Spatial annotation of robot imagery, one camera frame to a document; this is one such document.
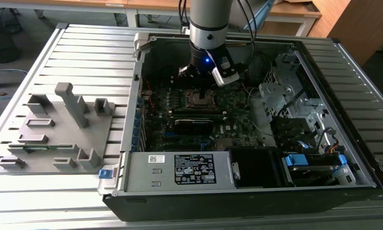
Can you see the silver CPU green substrate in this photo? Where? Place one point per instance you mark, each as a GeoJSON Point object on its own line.
{"type": "Point", "coordinates": [202, 100]}

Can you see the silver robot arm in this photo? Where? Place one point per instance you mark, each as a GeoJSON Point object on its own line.
{"type": "Point", "coordinates": [210, 19]}

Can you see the silver drive cage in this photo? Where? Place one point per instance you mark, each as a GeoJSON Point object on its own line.
{"type": "Point", "coordinates": [274, 89]}

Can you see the green motherboard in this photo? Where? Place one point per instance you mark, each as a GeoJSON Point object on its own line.
{"type": "Point", "coordinates": [236, 119]}

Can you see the black graphics card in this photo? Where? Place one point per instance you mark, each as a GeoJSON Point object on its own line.
{"type": "Point", "coordinates": [193, 127]}

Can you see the wooden desk white legs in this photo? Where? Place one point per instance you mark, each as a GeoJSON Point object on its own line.
{"type": "Point", "coordinates": [293, 13]}
{"type": "Point", "coordinates": [51, 3]}

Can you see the brown chipset heatsink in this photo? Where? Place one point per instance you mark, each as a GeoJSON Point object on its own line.
{"type": "Point", "coordinates": [224, 144]}

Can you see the hard disk in blue carrier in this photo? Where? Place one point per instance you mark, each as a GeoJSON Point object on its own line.
{"type": "Point", "coordinates": [297, 160]}

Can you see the grey power supply unit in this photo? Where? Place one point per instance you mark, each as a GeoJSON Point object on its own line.
{"type": "Point", "coordinates": [140, 177]}

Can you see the wooden cabinet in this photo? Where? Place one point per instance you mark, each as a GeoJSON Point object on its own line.
{"type": "Point", "coordinates": [363, 28]}

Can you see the grey plastic parts rack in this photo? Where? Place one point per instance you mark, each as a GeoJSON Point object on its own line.
{"type": "Point", "coordinates": [67, 143]}

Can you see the blue case latch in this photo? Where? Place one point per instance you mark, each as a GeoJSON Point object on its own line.
{"type": "Point", "coordinates": [105, 174]}

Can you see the black trash bin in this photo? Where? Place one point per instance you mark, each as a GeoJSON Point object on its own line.
{"type": "Point", "coordinates": [4, 54]}

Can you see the black mesh basket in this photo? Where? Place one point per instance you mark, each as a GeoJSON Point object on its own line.
{"type": "Point", "coordinates": [9, 24]}

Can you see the black open PC case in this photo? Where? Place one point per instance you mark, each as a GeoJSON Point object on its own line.
{"type": "Point", "coordinates": [210, 206]}

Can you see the green RAM stick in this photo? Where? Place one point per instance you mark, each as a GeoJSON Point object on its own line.
{"type": "Point", "coordinates": [37, 148]}

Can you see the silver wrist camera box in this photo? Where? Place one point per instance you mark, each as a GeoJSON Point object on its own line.
{"type": "Point", "coordinates": [226, 80]}

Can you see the grey plastic case bracket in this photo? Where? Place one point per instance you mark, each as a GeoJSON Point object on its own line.
{"type": "Point", "coordinates": [140, 39]}

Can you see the CPU socket metal frame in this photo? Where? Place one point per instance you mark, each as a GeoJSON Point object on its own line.
{"type": "Point", "coordinates": [186, 107]}

